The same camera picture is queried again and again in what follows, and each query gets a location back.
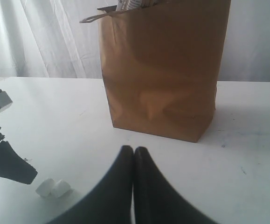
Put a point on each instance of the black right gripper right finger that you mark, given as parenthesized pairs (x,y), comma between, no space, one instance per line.
(155,200)

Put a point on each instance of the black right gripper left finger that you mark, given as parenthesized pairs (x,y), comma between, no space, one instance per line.
(109,202)

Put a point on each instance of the white marshmallow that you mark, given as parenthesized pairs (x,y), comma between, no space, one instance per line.
(44,189)
(60,188)

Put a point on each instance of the long noodle package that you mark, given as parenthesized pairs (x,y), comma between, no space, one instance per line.
(124,5)

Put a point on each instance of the large brown paper bag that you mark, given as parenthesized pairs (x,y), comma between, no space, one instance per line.
(160,65)

